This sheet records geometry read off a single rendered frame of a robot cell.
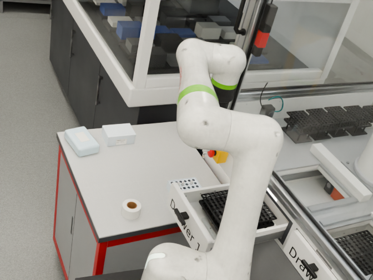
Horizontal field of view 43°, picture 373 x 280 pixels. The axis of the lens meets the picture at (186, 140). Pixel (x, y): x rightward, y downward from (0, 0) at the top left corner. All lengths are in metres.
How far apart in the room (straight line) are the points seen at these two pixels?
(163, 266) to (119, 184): 0.69
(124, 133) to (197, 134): 0.94
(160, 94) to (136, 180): 0.54
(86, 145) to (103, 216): 0.36
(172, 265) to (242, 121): 0.42
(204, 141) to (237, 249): 0.31
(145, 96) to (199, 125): 1.12
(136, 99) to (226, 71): 0.77
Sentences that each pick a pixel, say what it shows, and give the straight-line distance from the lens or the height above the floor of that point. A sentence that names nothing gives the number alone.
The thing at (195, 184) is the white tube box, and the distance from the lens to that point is 1.95.
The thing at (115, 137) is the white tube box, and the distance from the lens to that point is 2.07.
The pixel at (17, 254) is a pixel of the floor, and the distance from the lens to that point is 2.65.
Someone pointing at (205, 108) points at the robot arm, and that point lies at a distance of 1.21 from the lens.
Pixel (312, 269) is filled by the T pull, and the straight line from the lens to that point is 1.63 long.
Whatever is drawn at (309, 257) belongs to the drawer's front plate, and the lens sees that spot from 1.67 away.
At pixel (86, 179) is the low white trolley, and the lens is 1.92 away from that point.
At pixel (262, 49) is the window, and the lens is 1.79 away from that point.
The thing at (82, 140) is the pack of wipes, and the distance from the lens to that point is 2.03.
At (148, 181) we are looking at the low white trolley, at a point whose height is 0.76.
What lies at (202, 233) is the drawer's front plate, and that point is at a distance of 1.56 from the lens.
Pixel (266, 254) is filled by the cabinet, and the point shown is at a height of 0.71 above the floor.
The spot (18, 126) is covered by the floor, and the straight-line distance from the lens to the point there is 3.47.
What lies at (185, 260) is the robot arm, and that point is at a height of 1.05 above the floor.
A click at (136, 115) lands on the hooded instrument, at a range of 2.37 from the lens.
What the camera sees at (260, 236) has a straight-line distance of 1.70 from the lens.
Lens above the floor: 2.03
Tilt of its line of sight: 35 degrees down
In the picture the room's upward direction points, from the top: 14 degrees clockwise
